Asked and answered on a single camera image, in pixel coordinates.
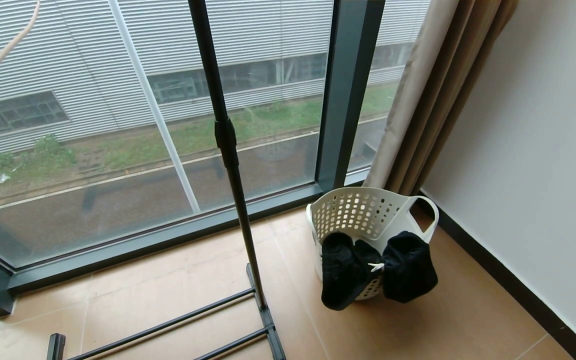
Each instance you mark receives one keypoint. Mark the black shorts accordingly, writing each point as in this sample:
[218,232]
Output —
[343,272]

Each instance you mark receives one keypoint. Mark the black clothes rack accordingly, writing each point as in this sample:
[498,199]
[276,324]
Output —
[228,145]

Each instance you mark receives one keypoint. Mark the white laundry basket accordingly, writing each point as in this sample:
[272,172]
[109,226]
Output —
[358,212]

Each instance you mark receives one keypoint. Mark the black garment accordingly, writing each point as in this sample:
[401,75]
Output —
[410,270]

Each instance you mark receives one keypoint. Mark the beige curtain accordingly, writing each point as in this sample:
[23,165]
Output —
[433,100]

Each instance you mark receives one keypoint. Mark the window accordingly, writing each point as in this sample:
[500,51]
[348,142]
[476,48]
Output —
[93,200]

